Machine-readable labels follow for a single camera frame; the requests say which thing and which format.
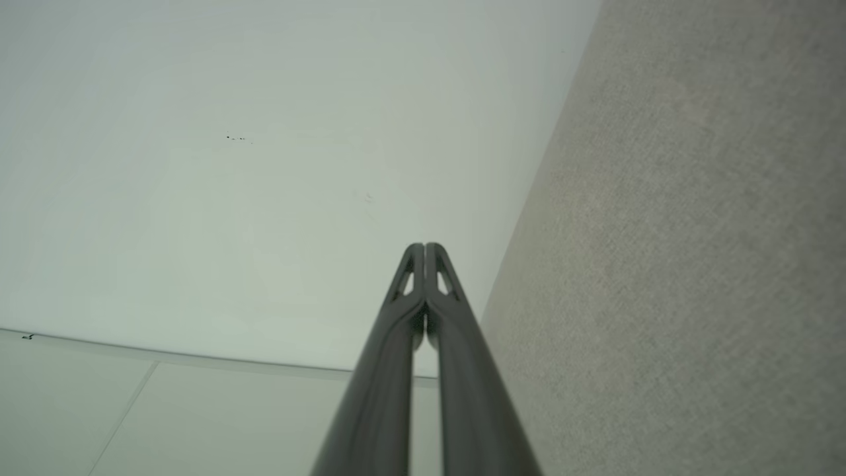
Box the grey fabric sofa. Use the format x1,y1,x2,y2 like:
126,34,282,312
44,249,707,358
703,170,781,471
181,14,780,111
481,0,846,476

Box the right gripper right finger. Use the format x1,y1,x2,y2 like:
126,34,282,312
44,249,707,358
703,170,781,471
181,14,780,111
425,242,544,476

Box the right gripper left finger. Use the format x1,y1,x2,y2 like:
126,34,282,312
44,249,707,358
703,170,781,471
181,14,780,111
309,242,426,476

